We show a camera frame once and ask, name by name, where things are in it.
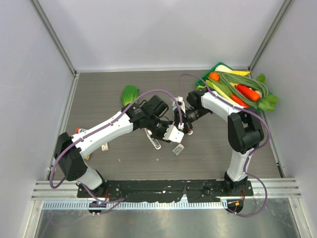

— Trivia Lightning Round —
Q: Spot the orange pumpkin toy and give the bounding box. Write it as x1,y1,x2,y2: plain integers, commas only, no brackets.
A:
208,72,220,81

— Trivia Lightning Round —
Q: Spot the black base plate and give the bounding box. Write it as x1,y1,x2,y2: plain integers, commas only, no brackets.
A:
92,179,254,203

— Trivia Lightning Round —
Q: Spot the green plastic tray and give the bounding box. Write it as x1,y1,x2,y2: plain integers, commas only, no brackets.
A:
196,62,261,111

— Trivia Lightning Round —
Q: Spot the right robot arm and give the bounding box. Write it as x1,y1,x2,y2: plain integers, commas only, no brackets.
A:
173,88,264,196

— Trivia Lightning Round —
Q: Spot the pale green leek toy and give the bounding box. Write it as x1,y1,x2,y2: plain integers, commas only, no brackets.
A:
206,80,237,104

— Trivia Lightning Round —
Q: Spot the red chili pepper toy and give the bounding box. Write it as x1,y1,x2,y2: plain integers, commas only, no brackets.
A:
230,94,249,108

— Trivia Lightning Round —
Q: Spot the white stapler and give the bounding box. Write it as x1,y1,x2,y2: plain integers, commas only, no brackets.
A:
144,128,161,150

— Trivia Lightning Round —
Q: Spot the green bok choy toy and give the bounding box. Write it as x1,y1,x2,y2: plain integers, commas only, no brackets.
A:
121,85,139,106

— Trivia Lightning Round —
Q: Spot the staples tray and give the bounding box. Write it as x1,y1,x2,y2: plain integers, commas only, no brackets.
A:
172,143,184,156

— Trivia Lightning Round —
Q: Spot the green long beans bundle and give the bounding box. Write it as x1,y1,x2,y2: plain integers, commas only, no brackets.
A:
217,71,258,108

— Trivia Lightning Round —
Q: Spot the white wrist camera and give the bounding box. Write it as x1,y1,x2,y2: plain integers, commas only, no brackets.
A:
163,124,184,143
176,96,186,113

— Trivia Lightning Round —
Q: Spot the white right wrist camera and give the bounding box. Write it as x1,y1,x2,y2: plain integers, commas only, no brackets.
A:
176,96,186,113

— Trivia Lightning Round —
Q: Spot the green lettuce leaf toy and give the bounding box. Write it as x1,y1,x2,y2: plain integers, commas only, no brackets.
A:
256,73,279,112

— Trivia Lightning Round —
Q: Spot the yellow corn toy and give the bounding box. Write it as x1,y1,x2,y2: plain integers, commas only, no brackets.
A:
230,70,250,76

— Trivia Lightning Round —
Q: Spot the white radish toy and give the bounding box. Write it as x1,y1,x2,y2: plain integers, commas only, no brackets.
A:
215,64,233,73

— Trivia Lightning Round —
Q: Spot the colourful snack packet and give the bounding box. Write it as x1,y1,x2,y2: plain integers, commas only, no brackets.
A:
75,127,90,161

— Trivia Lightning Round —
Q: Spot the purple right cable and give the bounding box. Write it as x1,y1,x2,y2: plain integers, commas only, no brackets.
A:
178,73,270,217

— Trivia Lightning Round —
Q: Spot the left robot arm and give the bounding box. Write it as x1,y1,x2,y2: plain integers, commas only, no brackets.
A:
49,95,171,198

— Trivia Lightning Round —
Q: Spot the staples box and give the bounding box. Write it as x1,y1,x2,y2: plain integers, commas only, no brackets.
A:
101,143,109,151

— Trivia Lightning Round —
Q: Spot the perforated cable duct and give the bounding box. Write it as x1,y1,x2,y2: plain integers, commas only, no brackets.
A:
42,199,227,210

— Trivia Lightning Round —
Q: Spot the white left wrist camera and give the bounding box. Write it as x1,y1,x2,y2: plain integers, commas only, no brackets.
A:
163,124,184,143

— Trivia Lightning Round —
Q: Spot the orange carrot toy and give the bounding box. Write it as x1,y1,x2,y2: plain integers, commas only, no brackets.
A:
236,84,261,102

